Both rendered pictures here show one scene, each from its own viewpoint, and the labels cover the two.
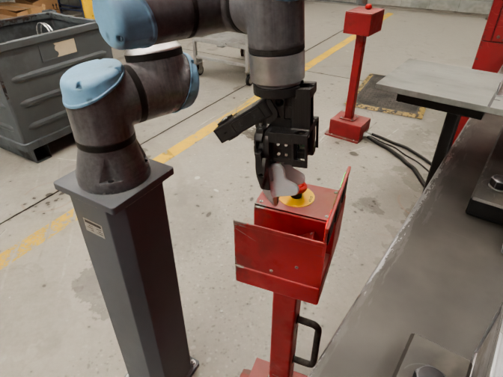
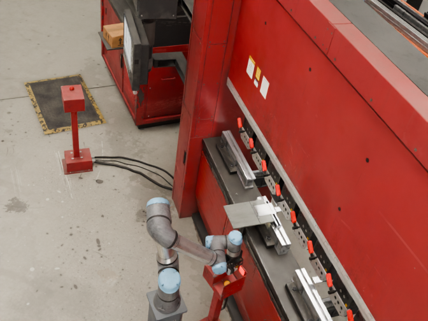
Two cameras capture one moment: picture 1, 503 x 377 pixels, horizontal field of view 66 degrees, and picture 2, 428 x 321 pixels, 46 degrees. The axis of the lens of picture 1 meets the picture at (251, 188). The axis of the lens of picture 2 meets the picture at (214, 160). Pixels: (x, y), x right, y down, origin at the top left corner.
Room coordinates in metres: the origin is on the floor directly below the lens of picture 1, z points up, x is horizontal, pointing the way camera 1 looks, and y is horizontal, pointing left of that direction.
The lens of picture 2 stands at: (-0.12, 1.59, 3.24)
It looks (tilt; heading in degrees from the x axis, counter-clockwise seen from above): 42 degrees down; 298
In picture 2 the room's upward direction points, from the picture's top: 10 degrees clockwise
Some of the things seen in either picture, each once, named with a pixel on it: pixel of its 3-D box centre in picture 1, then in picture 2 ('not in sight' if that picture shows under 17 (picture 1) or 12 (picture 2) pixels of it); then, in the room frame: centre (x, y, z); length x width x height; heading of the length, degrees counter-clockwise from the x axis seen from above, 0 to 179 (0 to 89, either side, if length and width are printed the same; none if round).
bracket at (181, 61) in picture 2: not in sight; (173, 70); (1.76, -1.03, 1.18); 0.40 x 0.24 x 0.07; 144
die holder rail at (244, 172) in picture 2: not in sight; (237, 158); (0.99, -0.81, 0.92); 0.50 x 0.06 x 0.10; 144
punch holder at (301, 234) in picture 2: not in sight; (308, 229); (0.24, -0.27, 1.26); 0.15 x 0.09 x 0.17; 144
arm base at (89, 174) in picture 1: (110, 154); (167, 296); (0.70, 0.29, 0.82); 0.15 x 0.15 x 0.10
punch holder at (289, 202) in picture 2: not in sight; (292, 201); (0.40, -0.38, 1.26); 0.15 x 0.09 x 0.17; 144
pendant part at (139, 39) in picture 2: not in sight; (136, 49); (1.87, -0.73, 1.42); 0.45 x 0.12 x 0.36; 140
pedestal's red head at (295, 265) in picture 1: (293, 223); (224, 274); (0.57, -0.08, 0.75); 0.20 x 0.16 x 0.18; 158
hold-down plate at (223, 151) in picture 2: not in sight; (226, 158); (1.07, -0.79, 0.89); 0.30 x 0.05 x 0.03; 144
